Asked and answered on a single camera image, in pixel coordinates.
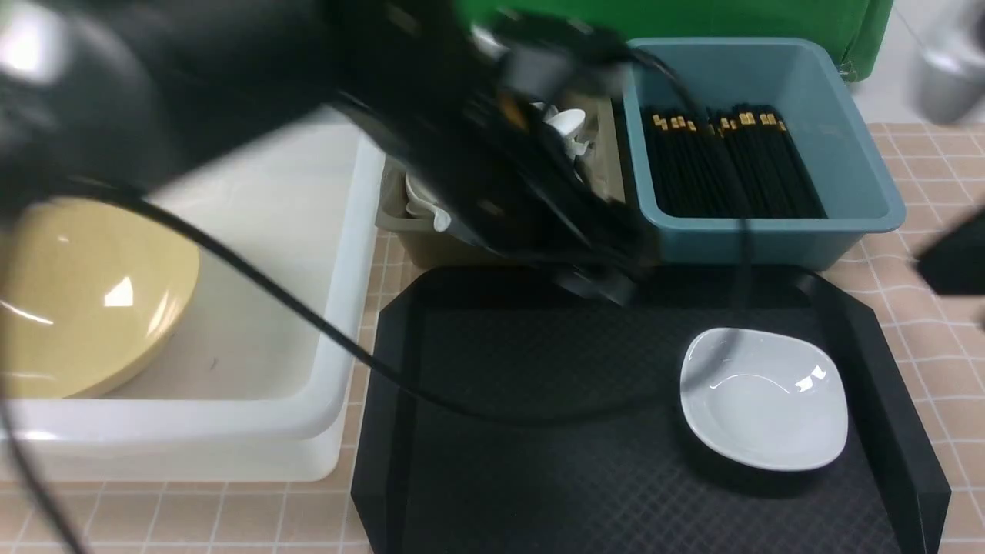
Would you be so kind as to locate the small white sauce dish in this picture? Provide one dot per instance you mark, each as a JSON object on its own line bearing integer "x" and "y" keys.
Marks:
{"x": 765, "y": 400}

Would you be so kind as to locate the yellow noodle bowl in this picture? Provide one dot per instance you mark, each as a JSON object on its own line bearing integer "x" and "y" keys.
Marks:
{"x": 94, "y": 294}

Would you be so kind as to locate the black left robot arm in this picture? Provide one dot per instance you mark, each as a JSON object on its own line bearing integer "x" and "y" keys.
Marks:
{"x": 118, "y": 99}

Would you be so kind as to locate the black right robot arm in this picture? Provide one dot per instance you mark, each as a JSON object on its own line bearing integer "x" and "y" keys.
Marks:
{"x": 953, "y": 265}

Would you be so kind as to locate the olive plastic spoon bin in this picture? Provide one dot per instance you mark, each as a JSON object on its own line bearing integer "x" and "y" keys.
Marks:
{"x": 427, "y": 249}

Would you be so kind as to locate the pile of white spoons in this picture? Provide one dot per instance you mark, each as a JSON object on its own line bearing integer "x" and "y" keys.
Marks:
{"x": 568, "y": 123}

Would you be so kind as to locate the black plastic serving tray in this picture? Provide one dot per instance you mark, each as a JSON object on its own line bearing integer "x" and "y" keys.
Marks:
{"x": 508, "y": 342}

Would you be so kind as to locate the large white plastic tub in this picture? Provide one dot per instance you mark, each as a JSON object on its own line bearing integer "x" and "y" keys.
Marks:
{"x": 243, "y": 390}

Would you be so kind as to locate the pile of black chopsticks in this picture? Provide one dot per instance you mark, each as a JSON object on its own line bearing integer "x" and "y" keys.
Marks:
{"x": 745, "y": 164}

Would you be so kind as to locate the teal plastic chopstick bin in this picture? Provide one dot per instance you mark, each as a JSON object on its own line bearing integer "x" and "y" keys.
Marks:
{"x": 800, "y": 80}

